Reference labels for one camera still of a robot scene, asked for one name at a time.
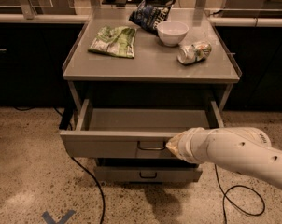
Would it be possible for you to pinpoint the green chip bag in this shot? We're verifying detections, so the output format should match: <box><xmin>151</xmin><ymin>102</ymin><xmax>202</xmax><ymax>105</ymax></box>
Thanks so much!
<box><xmin>88</xmin><ymin>26</ymin><xmax>137</xmax><ymax>59</ymax></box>

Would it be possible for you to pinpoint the dark counter left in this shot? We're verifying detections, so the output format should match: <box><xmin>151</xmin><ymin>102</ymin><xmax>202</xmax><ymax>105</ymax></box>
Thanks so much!
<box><xmin>0</xmin><ymin>22</ymin><xmax>83</xmax><ymax>106</ymax></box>

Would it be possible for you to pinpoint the black top drawer handle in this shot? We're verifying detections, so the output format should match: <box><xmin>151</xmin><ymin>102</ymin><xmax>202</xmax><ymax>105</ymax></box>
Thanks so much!
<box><xmin>137</xmin><ymin>141</ymin><xmax>165</xmax><ymax>151</ymax></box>

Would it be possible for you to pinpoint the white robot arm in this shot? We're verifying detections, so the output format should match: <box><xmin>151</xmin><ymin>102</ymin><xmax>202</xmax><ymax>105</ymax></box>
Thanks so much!
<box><xmin>166</xmin><ymin>127</ymin><xmax>282</xmax><ymax>190</ymax></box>

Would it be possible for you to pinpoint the grey drawer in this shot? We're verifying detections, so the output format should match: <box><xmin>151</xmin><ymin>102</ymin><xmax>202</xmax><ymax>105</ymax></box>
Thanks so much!
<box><xmin>93</xmin><ymin>158</ymin><xmax>202</xmax><ymax>183</ymax></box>
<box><xmin>60</xmin><ymin>100</ymin><xmax>223</xmax><ymax>159</ymax></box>

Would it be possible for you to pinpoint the black cable right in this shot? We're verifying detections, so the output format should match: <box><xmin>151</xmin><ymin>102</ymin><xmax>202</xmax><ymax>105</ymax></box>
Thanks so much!
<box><xmin>213</xmin><ymin>163</ymin><xmax>266</xmax><ymax>224</ymax></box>

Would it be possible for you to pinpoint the white bowl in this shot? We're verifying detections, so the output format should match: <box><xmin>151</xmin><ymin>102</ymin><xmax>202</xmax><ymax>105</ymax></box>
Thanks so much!
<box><xmin>157</xmin><ymin>21</ymin><xmax>189</xmax><ymax>47</ymax></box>

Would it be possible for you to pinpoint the grey lower drawer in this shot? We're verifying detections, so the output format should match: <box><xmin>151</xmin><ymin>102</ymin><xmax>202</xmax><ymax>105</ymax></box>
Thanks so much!
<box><xmin>93</xmin><ymin>158</ymin><xmax>202</xmax><ymax>183</ymax></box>

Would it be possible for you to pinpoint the dark blue chip bag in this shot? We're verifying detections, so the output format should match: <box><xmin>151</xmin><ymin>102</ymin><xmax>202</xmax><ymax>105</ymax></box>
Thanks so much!
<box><xmin>129</xmin><ymin>0</ymin><xmax>171</xmax><ymax>34</ymax></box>

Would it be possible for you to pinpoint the crushed soda can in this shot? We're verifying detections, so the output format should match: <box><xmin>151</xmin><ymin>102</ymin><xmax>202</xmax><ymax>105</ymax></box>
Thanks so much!
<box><xmin>177</xmin><ymin>41</ymin><xmax>212</xmax><ymax>65</ymax></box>

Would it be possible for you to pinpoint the black cable left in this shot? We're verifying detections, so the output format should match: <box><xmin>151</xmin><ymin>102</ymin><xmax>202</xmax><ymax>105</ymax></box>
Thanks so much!
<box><xmin>53</xmin><ymin>106</ymin><xmax>106</xmax><ymax>224</ymax></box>

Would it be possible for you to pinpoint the black cable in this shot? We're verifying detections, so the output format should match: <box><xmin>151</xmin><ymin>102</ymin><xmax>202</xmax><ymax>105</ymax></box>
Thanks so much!
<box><xmin>213</xmin><ymin>163</ymin><xmax>266</xmax><ymax>224</ymax></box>
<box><xmin>53</xmin><ymin>106</ymin><xmax>106</xmax><ymax>224</ymax></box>

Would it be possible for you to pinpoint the black drawer handle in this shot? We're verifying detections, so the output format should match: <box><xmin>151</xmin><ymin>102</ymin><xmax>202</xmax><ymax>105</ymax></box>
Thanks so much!
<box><xmin>137</xmin><ymin>141</ymin><xmax>165</xmax><ymax>151</ymax></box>
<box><xmin>139</xmin><ymin>172</ymin><xmax>157</xmax><ymax>179</ymax></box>

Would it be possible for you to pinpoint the black lower drawer handle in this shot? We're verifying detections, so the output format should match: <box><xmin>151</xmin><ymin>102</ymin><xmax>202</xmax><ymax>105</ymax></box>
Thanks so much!
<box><xmin>139</xmin><ymin>172</ymin><xmax>157</xmax><ymax>179</ymax></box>

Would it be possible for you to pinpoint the grey metal cabinet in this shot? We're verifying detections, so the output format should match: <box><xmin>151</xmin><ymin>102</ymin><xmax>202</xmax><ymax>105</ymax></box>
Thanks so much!
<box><xmin>63</xmin><ymin>8</ymin><xmax>240</xmax><ymax>108</ymax></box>

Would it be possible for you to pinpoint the dark counter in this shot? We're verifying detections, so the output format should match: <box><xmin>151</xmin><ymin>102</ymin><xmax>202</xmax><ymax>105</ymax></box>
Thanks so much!
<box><xmin>211</xmin><ymin>18</ymin><xmax>282</xmax><ymax>111</ymax></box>
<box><xmin>0</xmin><ymin>22</ymin><xmax>83</xmax><ymax>106</ymax></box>

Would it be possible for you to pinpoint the grey top drawer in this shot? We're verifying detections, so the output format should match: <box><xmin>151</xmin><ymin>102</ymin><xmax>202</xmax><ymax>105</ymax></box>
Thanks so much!
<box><xmin>60</xmin><ymin>100</ymin><xmax>223</xmax><ymax>159</ymax></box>

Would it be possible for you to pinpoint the dark counter right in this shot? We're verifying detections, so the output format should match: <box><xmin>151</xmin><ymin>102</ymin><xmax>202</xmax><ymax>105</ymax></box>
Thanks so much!
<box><xmin>211</xmin><ymin>18</ymin><xmax>282</xmax><ymax>111</ymax></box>

